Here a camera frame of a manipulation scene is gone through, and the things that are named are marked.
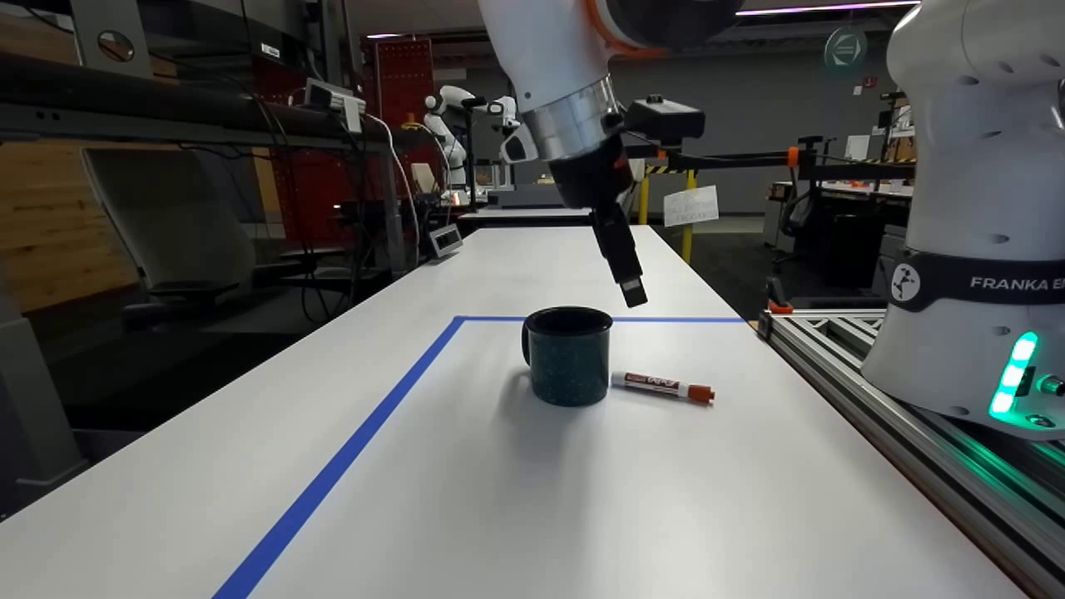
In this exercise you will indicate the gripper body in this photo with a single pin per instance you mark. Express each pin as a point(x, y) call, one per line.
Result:
point(592, 179)

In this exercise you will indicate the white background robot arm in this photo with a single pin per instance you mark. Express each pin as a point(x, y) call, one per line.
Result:
point(453, 146)

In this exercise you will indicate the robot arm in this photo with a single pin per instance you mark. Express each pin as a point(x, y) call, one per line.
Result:
point(973, 166)

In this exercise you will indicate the white marker with orange cap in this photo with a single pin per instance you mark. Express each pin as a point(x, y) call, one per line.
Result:
point(657, 385)

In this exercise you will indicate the white paper sign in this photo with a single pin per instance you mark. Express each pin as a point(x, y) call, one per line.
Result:
point(691, 206)

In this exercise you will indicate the desk height control panel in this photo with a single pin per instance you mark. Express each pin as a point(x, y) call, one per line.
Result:
point(446, 240)

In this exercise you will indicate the dark green speckled enamel mug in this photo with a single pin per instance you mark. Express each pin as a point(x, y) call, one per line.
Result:
point(571, 366)

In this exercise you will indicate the red pegboard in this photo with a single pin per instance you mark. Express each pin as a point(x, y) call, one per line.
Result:
point(401, 83)

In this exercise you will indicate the black office chair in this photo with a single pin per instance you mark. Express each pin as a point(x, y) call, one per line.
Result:
point(803, 225)

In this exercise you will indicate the orange and black clamp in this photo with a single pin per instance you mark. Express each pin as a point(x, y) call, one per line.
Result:
point(777, 301)

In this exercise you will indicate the white power strip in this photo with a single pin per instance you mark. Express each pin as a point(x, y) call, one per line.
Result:
point(333, 98)

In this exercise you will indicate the blue tape line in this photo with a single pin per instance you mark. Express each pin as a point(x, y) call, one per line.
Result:
point(366, 433)

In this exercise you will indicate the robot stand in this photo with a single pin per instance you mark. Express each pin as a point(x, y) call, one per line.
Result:
point(899, 433)

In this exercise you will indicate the grey moulded chair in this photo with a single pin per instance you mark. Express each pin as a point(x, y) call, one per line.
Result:
point(166, 225)

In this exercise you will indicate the black standing desk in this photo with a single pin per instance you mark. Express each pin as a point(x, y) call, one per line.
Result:
point(125, 104)

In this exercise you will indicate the yellow bollard post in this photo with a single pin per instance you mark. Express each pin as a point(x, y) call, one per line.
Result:
point(688, 225)
point(642, 204)

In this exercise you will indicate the camera on mount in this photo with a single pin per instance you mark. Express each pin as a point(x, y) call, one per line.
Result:
point(666, 119)

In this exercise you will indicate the round green wall sign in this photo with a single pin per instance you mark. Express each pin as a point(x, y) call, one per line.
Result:
point(845, 48)

